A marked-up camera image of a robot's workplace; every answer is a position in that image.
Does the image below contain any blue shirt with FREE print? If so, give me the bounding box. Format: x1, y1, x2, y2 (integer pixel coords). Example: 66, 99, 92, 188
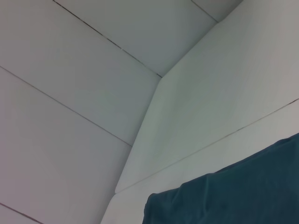
142, 133, 299, 224

